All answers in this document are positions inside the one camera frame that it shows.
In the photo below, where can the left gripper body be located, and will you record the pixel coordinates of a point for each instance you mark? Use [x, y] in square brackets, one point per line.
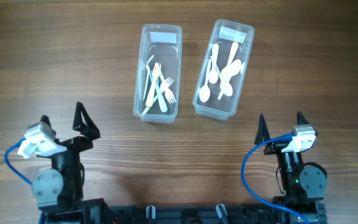
[68, 159]

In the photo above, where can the light blue plastic spoon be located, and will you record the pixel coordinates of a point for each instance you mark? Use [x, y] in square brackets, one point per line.
[213, 74]

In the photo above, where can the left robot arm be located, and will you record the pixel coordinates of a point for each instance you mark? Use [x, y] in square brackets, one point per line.
[59, 189]

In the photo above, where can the thin white fork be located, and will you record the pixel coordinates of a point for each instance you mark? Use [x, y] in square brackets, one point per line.
[168, 93]

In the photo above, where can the left clear plastic container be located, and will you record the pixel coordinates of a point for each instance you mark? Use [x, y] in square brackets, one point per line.
[165, 43]

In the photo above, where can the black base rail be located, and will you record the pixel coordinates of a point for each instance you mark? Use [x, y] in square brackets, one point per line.
[246, 213]

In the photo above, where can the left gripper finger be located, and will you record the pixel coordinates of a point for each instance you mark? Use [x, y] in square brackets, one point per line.
[84, 124]
[45, 121]

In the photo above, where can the thin white spoon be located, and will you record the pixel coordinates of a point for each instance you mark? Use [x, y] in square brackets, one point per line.
[204, 92]

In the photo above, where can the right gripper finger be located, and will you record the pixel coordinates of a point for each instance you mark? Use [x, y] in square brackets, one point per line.
[300, 119]
[262, 132]

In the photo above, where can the right clear plastic container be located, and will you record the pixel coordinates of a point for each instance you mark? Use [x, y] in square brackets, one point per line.
[224, 33]

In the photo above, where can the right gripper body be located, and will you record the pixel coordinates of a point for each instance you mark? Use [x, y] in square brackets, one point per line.
[287, 161]

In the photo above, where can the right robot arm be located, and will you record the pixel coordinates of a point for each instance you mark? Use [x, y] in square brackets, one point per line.
[303, 183]

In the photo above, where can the light blue plastic fork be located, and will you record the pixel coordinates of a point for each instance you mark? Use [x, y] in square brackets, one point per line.
[161, 102]

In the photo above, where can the curved white plastic fork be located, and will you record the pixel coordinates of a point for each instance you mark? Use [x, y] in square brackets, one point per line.
[147, 76]

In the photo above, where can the clear plastic container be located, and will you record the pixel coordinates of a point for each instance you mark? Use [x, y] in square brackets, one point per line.
[165, 43]
[224, 33]

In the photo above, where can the yellow plastic spoon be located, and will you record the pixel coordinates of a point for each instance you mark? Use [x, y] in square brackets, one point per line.
[232, 54]

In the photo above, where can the yellow plastic fork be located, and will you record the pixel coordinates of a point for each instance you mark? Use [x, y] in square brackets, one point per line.
[155, 75]

